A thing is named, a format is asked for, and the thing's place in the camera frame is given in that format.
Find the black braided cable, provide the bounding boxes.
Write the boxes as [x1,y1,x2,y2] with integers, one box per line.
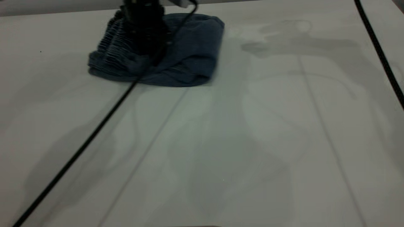
[12,0,199,227]
[353,0,404,111]

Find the blue denim printed pants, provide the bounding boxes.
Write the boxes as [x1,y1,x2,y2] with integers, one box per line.
[87,13,225,88]

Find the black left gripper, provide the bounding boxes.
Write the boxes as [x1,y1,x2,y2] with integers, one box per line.
[121,0,173,65]

